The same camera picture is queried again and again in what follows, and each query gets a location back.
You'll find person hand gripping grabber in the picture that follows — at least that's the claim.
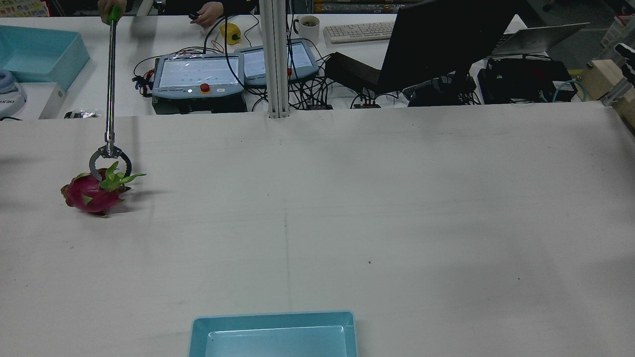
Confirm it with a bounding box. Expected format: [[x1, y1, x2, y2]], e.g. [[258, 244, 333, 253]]
[[98, 0, 127, 24]]

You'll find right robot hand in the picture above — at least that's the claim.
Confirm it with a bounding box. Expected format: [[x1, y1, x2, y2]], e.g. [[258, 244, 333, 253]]
[[614, 43, 635, 85]]

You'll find person hand holding clicker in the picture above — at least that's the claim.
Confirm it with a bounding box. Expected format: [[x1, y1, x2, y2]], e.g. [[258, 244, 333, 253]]
[[195, 1, 225, 28]]

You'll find metal reacher grabber green handle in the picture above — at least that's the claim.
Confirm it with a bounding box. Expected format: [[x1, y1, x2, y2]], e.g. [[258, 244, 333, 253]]
[[89, 5, 132, 182]]

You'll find pink dragon fruit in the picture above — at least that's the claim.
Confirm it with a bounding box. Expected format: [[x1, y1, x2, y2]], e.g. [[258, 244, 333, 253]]
[[61, 161, 147, 219]]

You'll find yellow bell pepper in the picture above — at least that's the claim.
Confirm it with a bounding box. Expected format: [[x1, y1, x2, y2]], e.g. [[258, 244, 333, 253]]
[[220, 23, 242, 46]]

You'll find wooden block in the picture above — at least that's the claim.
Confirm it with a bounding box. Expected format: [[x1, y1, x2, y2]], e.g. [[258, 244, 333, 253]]
[[578, 59, 635, 132]]

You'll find grey teach pendant red button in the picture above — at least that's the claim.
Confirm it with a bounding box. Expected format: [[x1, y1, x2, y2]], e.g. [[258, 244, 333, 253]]
[[151, 52, 246, 100]]

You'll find light blue plastic bin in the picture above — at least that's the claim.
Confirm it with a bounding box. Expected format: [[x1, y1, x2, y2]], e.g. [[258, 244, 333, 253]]
[[188, 311, 358, 357], [0, 25, 91, 91]]

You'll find silver laptop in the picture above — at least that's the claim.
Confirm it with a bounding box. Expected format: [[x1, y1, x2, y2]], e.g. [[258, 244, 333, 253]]
[[491, 22, 591, 56]]

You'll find white mug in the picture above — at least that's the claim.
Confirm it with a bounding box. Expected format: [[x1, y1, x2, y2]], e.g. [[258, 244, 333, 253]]
[[294, 15, 321, 46]]

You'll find white cardboard box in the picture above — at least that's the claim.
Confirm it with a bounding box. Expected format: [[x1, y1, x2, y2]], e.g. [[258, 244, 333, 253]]
[[20, 82, 66, 119]]

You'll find black ROG computer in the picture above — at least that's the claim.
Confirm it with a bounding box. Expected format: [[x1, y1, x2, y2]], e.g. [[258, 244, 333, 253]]
[[478, 58, 578, 105]]

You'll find white rounded device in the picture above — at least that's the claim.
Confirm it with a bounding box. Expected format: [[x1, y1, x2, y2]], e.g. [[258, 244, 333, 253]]
[[0, 69, 27, 119]]

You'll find white keyboard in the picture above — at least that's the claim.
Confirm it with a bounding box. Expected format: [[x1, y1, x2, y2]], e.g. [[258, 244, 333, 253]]
[[323, 21, 397, 44]]

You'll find black docking box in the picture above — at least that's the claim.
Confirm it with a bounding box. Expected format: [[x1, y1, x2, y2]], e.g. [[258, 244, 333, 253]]
[[325, 51, 382, 92]]

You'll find black Huawei monitor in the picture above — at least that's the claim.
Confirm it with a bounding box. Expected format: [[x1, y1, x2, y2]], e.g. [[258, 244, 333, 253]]
[[378, 0, 526, 95]]

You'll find aluminium bracket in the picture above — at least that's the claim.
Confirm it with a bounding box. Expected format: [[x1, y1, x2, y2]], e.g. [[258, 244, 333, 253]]
[[601, 79, 635, 107]]

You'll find green cable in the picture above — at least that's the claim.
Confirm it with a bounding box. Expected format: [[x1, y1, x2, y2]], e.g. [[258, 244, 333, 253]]
[[552, 79, 588, 103]]

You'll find black cable bundle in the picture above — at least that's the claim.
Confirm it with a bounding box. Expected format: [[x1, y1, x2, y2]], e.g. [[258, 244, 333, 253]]
[[251, 74, 382, 111]]

